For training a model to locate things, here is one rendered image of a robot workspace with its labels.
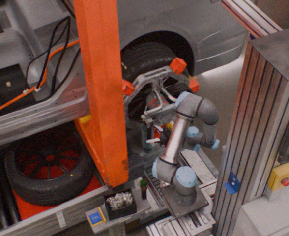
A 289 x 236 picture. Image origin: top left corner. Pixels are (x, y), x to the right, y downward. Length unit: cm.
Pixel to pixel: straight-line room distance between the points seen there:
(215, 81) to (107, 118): 226
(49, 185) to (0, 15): 183
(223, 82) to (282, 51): 287
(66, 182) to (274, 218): 155
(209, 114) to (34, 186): 140
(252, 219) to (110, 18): 115
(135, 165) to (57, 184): 60
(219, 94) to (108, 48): 242
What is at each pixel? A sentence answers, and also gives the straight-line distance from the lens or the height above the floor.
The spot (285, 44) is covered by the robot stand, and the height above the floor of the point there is 203.
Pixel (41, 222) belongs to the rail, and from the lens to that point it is 312.
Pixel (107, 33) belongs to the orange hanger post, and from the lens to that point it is 203.
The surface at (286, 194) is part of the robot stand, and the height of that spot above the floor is 123.
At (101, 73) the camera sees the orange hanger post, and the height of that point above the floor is 158.
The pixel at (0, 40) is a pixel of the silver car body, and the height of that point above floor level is 95.
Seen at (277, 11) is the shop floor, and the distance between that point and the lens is 571.
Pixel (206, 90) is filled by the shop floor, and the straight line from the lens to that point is 436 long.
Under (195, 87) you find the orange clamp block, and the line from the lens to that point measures 312.
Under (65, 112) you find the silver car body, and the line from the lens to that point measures 299.
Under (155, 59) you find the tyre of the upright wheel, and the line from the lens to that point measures 286.
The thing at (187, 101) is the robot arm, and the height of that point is 134.
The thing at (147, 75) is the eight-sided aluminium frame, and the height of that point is 111.
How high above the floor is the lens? 300
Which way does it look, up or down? 47 degrees down
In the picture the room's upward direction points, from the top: straight up
